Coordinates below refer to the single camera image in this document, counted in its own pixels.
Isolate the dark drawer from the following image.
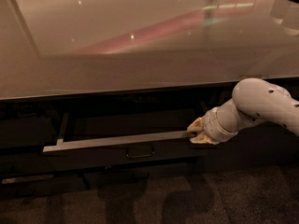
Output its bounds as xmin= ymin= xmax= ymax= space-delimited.
xmin=84 ymin=162 xmax=193 ymax=189
xmin=0 ymin=153 xmax=51 ymax=175
xmin=0 ymin=174 xmax=86 ymax=200
xmin=43 ymin=109 xmax=208 ymax=171
xmin=0 ymin=117 xmax=56 ymax=148

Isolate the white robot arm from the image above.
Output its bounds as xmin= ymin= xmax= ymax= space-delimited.
xmin=187 ymin=78 xmax=299 ymax=145

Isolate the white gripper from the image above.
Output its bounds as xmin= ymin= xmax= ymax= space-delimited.
xmin=187 ymin=107 xmax=237 ymax=145

